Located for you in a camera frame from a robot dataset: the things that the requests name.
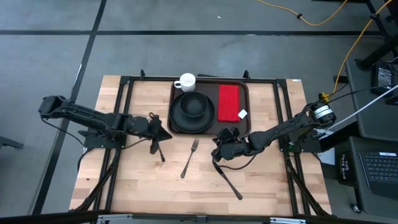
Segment yellow extension cable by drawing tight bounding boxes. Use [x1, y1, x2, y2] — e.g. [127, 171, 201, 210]
[256, 0, 348, 27]
[320, 0, 393, 103]

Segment black bowl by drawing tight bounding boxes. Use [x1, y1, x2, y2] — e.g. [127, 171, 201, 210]
[179, 91, 210, 118]

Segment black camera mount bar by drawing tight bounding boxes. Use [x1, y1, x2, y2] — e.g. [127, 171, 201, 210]
[0, 210, 398, 224]

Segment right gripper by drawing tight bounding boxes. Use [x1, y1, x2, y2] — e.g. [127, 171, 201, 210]
[211, 127, 251, 167]

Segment black power supply box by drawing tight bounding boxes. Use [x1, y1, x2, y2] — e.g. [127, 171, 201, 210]
[371, 63, 396, 96]

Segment white mug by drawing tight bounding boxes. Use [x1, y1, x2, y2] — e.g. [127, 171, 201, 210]
[173, 72, 197, 93]

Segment metal fork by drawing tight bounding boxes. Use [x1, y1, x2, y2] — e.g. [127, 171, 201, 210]
[180, 138, 200, 179]

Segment black metal table frame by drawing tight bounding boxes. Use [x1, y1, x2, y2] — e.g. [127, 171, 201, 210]
[74, 68, 330, 217]

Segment grey furniture foot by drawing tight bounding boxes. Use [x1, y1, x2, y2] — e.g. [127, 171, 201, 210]
[0, 136, 24, 150]

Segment dark grey cart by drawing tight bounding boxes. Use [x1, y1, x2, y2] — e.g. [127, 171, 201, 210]
[348, 136, 398, 218]

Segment black cable bundle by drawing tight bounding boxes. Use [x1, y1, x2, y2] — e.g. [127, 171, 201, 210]
[307, 83, 377, 113]

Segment dark grey table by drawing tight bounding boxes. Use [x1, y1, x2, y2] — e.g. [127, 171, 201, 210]
[345, 58, 398, 142]

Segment black tote bag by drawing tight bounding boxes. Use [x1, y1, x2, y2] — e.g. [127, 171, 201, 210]
[338, 151, 355, 187]

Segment metal knife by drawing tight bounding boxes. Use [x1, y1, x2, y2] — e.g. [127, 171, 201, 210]
[214, 164, 243, 201]

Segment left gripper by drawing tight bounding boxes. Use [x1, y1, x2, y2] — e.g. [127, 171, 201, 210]
[129, 112, 173, 155]

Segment brown plastic tray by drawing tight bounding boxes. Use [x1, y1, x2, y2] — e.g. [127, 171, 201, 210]
[167, 80, 252, 139]

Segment white cable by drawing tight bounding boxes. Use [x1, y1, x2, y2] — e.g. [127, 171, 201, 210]
[317, 92, 398, 136]

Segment dark laptop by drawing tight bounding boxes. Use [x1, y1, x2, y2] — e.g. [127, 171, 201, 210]
[359, 151, 398, 200]

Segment red cloth napkin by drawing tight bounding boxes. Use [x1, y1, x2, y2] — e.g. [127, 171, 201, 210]
[216, 84, 248, 123]

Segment black stand legs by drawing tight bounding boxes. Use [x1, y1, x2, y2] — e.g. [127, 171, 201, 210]
[356, 0, 398, 71]

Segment black round plate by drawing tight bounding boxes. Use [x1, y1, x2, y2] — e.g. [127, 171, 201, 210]
[169, 92, 216, 134]

